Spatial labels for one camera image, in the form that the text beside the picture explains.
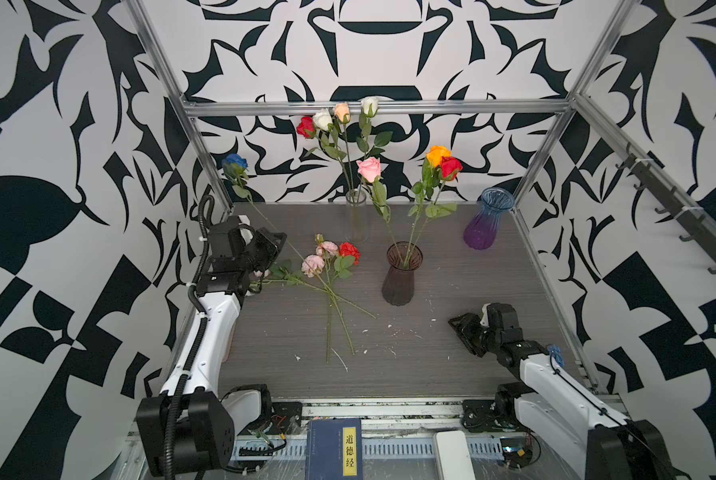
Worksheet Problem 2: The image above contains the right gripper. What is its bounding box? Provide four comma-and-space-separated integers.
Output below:
449, 311, 503, 355

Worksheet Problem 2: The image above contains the blue rose stem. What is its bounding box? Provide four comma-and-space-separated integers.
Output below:
222, 154, 340, 293

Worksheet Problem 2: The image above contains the clear glass vase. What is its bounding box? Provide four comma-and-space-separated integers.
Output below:
345, 187, 369, 243

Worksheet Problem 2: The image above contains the dark purple glass vase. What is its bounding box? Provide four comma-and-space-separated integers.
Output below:
381, 242, 424, 306

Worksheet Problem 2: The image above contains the pink rose stem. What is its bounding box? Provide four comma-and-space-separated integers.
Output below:
357, 157, 402, 258

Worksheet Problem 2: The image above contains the white rose stem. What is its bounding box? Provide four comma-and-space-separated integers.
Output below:
357, 96, 393, 196
312, 102, 356, 202

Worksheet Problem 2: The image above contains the peach rose stem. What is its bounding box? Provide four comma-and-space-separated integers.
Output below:
333, 102, 356, 195

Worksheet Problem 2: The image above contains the large red rose stem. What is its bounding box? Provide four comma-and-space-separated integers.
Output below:
408, 155, 465, 265

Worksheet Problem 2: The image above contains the orange rose stem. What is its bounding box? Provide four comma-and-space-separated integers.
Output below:
402, 145, 454, 265

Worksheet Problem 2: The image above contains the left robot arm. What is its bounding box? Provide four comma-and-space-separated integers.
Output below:
135, 215, 287, 479

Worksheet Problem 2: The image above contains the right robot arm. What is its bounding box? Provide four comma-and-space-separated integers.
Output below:
448, 303, 677, 479

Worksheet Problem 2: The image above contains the bunch of artificial flowers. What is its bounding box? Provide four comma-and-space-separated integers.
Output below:
251, 234, 378, 363

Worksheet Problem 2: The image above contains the blue purple glass vase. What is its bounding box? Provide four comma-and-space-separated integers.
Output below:
463, 187, 515, 250

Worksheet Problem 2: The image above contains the small blue object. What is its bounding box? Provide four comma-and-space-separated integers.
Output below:
547, 344, 565, 368

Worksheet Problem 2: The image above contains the white rectangular device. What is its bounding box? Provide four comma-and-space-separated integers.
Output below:
433, 431, 476, 480

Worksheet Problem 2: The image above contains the blue book yellow label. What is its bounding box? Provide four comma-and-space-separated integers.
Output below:
305, 418, 363, 480

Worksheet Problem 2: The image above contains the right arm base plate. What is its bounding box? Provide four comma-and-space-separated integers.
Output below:
461, 399, 516, 433

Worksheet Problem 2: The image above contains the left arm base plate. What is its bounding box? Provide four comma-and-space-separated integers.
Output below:
240, 401, 303, 437

